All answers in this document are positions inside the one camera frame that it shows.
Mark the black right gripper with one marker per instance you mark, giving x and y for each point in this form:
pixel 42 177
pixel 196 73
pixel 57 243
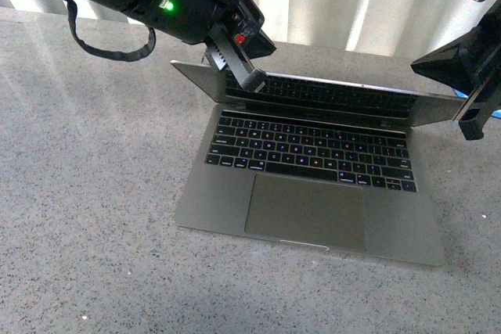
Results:
pixel 454 64

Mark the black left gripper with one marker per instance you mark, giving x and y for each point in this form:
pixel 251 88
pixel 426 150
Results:
pixel 231 30

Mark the grey laptop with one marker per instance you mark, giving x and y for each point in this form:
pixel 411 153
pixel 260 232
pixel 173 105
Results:
pixel 328 164

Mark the blue lamp base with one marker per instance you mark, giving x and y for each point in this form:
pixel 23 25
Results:
pixel 496 114

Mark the white curtain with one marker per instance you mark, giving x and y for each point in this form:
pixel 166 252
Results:
pixel 405 28

